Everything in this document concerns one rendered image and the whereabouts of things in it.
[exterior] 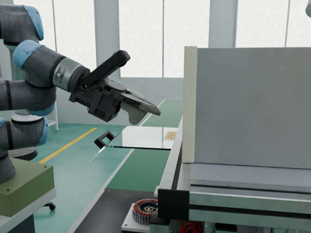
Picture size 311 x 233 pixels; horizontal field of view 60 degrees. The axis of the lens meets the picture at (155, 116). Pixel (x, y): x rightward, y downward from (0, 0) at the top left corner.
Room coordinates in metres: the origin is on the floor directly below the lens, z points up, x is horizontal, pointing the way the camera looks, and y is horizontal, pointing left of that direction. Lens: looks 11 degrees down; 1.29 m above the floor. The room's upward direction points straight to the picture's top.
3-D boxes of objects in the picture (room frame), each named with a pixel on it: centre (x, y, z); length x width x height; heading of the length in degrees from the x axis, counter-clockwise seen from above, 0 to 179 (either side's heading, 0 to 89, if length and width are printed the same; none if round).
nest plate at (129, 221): (0.83, 0.02, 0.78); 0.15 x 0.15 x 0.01; 81
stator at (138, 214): (0.83, 0.02, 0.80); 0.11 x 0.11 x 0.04
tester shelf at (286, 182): (0.66, -0.27, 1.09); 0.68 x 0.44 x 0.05; 171
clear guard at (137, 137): (0.82, 0.02, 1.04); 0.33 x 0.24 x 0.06; 81
